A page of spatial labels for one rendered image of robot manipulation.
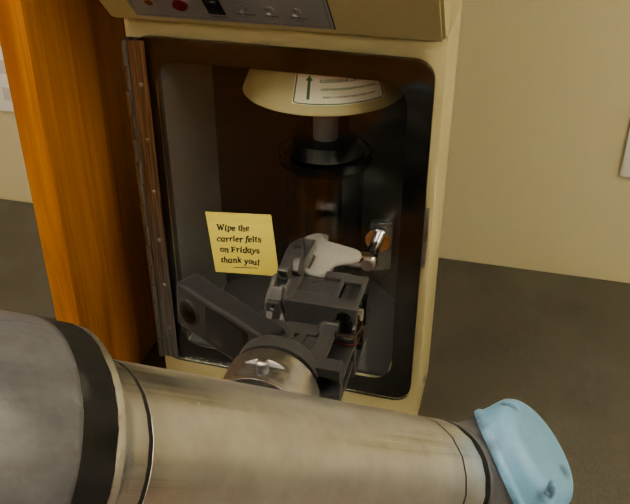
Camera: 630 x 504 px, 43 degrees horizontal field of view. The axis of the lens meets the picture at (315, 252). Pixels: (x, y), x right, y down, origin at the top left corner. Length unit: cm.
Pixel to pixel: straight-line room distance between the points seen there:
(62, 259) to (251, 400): 57
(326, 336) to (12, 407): 43
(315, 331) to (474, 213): 67
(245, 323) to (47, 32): 34
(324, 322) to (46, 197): 34
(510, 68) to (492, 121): 8
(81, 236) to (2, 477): 66
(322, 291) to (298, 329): 4
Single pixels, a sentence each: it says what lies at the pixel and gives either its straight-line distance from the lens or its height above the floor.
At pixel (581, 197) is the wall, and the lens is 128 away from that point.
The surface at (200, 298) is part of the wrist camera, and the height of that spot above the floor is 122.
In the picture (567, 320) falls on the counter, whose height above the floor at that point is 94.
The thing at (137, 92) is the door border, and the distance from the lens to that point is 85.
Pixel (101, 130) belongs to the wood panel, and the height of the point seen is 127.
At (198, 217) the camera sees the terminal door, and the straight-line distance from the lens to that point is 88.
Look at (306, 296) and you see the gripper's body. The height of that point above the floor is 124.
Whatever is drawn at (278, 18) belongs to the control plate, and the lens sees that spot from 73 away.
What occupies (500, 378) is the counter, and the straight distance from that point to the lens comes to 107.
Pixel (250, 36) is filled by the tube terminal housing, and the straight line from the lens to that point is 79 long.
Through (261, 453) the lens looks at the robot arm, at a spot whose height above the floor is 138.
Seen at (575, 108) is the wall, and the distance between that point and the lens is 122.
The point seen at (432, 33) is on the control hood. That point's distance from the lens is 71.
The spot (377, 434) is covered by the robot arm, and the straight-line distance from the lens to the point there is 40.
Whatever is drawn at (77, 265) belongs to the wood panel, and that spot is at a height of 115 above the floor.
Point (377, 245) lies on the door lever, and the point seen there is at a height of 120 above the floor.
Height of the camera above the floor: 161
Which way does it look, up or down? 31 degrees down
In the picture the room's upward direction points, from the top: straight up
